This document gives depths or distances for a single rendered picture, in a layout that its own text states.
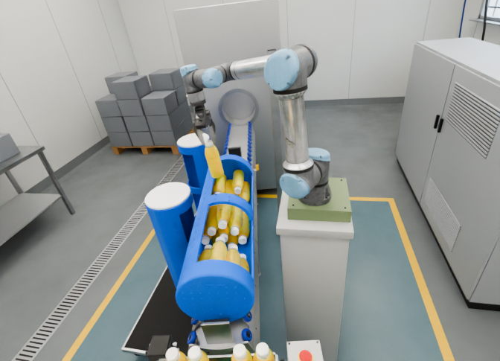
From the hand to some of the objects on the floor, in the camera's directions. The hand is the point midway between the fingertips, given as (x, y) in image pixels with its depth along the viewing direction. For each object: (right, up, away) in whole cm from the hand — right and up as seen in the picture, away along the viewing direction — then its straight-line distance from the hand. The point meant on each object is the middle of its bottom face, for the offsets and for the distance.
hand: (208, 142), depth 136 cm
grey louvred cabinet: (+214, -54, +147) cm, 265 cm away
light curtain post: (+52, -76, +143) cm, 170 cm away
